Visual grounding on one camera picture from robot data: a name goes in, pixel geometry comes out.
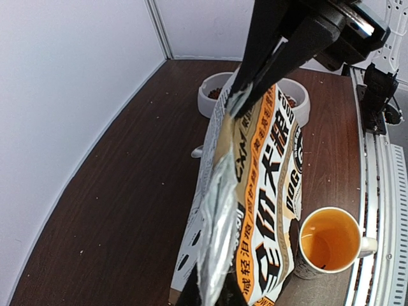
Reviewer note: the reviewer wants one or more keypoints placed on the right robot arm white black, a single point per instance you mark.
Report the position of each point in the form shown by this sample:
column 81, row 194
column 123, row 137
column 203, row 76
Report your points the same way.
column 380, row 76

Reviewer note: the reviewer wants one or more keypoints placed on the white mug yellow inside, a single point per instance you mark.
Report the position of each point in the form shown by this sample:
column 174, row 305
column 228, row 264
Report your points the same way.
column 330, row 242

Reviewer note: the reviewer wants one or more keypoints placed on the right aluminium corner post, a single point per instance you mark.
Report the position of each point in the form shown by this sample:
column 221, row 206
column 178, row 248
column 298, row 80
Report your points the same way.
column 159, row 28

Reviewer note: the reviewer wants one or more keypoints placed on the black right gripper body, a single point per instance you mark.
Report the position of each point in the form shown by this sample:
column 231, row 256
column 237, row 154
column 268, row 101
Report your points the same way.
column 361, row 31

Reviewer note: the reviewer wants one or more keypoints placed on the aluminium front rail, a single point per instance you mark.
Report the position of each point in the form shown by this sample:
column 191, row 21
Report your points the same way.
column 381, row 279

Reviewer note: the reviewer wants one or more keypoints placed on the metal spoon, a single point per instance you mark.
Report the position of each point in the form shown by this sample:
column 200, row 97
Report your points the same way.
column 197, row 152

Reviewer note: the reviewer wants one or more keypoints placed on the right circuit board with leds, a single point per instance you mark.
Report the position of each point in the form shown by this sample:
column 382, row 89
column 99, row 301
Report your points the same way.
column 392, row 114

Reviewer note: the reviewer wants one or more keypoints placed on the brown dog food bag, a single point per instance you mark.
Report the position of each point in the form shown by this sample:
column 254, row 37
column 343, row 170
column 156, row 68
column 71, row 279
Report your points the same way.
column 248, row 202

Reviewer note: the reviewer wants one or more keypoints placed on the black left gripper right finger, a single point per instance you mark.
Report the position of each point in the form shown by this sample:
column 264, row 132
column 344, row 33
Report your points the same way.
column 231, row 294

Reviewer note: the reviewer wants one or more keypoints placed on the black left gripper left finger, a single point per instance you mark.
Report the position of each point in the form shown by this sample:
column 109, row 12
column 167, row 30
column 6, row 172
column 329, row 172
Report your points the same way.
column 190, row 295

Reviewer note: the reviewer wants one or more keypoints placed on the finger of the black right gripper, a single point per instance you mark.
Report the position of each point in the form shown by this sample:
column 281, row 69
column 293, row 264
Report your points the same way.
column 261, row 41
column 313, row 35

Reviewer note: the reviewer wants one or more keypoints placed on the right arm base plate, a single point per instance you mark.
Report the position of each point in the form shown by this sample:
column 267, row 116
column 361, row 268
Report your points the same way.
column 371, row 116

